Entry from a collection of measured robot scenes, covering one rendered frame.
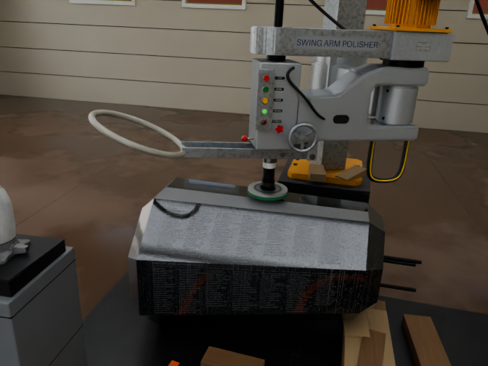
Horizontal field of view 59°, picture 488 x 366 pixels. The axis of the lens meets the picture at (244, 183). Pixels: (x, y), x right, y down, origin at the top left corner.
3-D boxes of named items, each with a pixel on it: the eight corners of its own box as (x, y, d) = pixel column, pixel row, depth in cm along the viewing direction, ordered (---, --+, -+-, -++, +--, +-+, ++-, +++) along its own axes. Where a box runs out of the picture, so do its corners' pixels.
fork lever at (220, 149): (307, 150, 236) (308, 141, 234) (318, 161, 218) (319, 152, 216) (181, 148, 224) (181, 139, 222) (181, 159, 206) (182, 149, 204)
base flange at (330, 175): (296, 157, 330) (296, 151, 329) (361, 164, 320) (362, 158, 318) (286, 178, 286) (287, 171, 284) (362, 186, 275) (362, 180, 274)
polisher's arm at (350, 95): (395, 149, 245) (411, 61, 227) (417, 162, 223) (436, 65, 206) (270, 150, 233) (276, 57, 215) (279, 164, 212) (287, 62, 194)
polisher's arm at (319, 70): (300, 96, 295) (303, 59, 286) (343, 96, 305) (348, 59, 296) (356, 120, 229) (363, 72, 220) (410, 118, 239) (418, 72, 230)
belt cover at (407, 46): (420, 64, 231) (425, 31, 225) (447, 69, 208) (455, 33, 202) (245, 59, 216) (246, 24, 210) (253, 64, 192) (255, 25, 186)
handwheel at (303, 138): (311, 147, 217) (314, 118, 212) (316, 153, 208) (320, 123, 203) (282, 147, 215) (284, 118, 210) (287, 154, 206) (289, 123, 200)
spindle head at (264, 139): (311, 143, 236) (320, 59, 220) (324, 155, 216) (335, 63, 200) (247, 143, 230) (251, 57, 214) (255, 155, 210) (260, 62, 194)
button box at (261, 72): (270, 128, 207) (274, 68, 197) (271, 130, 205) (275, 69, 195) (253, 128, 206) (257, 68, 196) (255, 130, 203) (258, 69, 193)
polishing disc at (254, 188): (286, 199, 219) (286, 197, 218) (245, 195, 221) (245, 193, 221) (288, 184, 238) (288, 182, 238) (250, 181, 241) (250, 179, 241)
